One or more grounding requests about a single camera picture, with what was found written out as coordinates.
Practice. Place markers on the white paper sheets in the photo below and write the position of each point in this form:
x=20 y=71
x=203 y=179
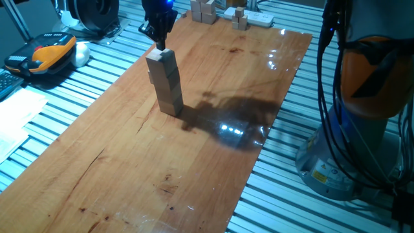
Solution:
x=16 y=119

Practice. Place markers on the thin grey metal rod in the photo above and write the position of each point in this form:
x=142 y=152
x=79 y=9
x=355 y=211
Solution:
x=58 y=9

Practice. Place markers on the black round spool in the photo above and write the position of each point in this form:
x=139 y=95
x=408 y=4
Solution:
x=93 y=14

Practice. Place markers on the stacked wooden block pile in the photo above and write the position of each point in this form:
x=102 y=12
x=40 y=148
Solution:
x=203 y=13

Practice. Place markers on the tiny wooden block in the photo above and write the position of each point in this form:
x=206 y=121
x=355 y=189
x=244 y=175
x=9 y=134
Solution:
x=184 y=14

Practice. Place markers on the orange and black teach pendant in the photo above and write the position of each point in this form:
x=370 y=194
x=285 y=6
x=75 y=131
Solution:
x=45 y=51

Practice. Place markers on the white computer mouse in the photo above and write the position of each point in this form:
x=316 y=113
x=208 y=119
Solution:
x=81 y=54

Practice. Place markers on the black computer keyboard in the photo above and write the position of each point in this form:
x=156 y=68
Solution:
x=8 y=82

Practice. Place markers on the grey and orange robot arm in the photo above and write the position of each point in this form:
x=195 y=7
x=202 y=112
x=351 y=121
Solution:
x=362 y=81

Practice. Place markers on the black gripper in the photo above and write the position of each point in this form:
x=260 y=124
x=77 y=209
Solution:
x=160 y=14

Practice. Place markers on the white power strip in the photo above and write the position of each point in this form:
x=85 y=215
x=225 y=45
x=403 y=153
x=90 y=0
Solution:
x=262 y=19

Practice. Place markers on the grey metal strut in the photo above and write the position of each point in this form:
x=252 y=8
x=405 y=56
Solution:
x=17 y=21

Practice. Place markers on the small stacked wood pieces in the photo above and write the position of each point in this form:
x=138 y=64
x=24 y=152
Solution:
x=241 y=17

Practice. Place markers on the glossy brown wooden board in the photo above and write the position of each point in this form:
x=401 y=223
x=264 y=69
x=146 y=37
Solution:
x=97 y=181

